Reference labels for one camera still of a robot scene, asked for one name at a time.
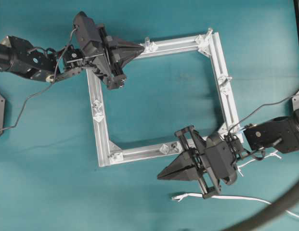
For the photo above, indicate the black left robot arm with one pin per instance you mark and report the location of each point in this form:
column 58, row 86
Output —
column 20, row 57

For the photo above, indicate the clear pin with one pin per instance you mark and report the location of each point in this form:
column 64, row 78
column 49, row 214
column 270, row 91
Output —
column 224, row 80
column 147, row 43
column 209, row 33

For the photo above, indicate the square aluminium profile frame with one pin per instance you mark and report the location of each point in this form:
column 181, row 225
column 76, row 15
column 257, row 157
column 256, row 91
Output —
column 208, row 44

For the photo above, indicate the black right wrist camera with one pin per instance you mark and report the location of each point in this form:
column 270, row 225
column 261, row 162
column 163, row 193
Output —
column 220, row 158

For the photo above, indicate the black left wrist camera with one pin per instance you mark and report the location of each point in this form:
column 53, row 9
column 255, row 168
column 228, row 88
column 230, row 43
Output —
column 88, row 35

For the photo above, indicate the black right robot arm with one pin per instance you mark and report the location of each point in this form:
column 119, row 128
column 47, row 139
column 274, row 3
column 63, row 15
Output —
column 281, row 133

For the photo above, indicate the clear pin top middle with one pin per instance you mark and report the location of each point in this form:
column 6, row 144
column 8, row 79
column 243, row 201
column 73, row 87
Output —
column 147, row 43

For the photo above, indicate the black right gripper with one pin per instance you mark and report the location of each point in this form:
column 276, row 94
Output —
column 192, row 164

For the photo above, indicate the clear pin top right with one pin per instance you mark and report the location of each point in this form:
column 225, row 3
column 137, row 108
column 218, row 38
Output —
column 209, row 33

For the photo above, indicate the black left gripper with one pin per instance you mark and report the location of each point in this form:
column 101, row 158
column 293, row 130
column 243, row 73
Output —
column 107, row 55

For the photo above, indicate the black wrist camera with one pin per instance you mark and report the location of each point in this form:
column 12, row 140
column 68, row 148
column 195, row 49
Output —
column 88, row 35
column 220, row 158

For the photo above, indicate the clear pin right middle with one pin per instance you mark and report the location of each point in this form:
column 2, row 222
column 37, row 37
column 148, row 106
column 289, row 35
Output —
column 224, row 80

